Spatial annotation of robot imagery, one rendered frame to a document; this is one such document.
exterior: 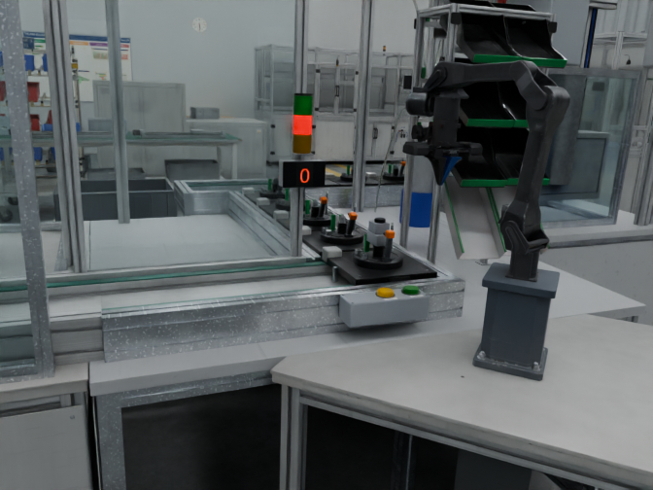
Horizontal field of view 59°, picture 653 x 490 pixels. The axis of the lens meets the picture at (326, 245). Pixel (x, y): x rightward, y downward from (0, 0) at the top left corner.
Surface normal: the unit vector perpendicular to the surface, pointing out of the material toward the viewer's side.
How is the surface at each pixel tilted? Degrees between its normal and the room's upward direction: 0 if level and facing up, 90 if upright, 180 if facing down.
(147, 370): 0
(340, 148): 90
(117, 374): 0
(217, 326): 90
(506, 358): 90
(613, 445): 0
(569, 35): 90
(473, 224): 45
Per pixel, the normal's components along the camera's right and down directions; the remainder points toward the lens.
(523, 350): -0.42, 0.23
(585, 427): 0.04, -0.96
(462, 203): 0.17, -0.49
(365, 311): 0.37, 0.26
